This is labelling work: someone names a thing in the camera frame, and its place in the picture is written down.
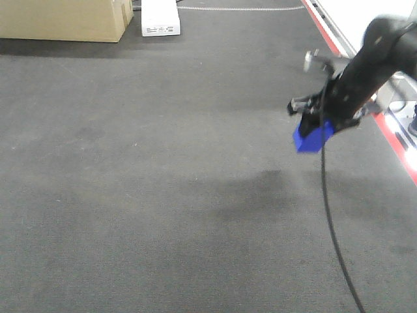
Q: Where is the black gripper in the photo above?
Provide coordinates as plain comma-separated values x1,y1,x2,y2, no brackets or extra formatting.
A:
287,79,382,136

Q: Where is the blue plastic block part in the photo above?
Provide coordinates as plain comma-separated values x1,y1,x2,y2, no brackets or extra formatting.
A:
293,119,335,153

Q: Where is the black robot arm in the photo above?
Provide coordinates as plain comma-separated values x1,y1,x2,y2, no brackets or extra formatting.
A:
287,16,416,138

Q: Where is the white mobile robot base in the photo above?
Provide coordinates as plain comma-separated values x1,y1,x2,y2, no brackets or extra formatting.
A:
311,0,417,151

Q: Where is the black conveyor belt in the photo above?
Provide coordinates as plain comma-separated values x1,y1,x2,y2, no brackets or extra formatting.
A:
0,0,417,313

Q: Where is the white long cardboard box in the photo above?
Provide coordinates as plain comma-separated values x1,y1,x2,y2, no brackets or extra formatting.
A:
141,0,180,37

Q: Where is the brown cardboard box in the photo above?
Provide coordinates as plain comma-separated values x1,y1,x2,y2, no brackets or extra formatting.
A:
1,1,134,42

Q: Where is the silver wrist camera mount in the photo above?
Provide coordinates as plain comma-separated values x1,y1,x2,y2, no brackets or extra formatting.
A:
303,49,343,76

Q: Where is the black cable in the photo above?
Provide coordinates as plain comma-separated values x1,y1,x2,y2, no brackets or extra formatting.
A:
320,78,366,313

